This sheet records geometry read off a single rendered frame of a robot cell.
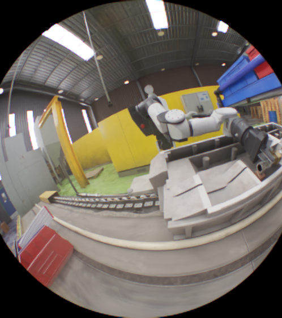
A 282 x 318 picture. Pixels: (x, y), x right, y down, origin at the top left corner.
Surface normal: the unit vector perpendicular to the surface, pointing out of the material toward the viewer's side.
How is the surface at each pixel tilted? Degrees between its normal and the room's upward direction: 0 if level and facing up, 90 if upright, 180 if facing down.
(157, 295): 0
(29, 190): 90
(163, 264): 0
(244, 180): 31
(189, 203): 22
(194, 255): 0
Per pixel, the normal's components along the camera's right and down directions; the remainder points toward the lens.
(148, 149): -0.21, 0.34
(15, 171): 0.92, -0.25
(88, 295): -0.33, -0.91
